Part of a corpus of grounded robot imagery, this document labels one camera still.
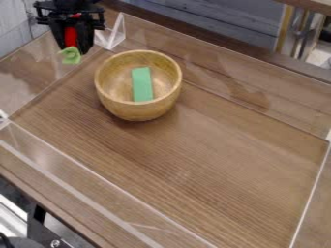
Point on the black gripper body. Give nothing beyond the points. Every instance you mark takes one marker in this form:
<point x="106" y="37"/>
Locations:
<point x="68" y="12"/>

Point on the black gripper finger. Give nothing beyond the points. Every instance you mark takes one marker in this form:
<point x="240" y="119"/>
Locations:
<point x="85" y="36"/>
<point x="57" y="31"/>

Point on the red plush strawberry green leaves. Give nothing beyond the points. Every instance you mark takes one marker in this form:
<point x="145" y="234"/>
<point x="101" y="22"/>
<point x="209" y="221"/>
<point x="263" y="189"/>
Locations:
<point x="70" y="55"/>

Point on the wooden bowl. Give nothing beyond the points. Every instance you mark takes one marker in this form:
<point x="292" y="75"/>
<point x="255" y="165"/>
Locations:
<point x="113" y="84"/>

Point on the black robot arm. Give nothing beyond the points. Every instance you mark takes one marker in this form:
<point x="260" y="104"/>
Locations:
<point x="72" y="19"/>

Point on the clear acrylic stand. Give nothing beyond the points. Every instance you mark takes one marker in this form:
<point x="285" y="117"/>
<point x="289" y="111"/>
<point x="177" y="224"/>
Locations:
<point x="109" y="37"/>

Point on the green rectangular block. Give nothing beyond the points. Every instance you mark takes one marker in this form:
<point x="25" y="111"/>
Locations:
<point x="141" y="84"/>

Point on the gold metal chair frame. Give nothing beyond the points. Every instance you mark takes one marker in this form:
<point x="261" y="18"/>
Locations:
<point x="300" y="26"/>

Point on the black table leg bracket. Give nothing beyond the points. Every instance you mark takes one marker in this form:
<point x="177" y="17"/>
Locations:
<point x="38" y="233"/>

